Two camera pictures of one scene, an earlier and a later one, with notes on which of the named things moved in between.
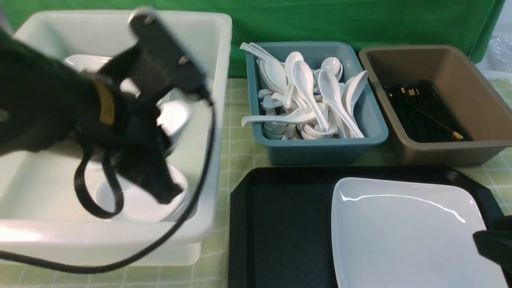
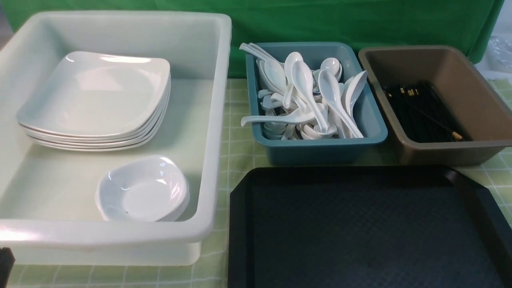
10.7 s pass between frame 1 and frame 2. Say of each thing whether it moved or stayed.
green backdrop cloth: stayed
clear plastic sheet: stayed
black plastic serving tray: stayed
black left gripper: moved
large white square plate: moved
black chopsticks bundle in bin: stayed
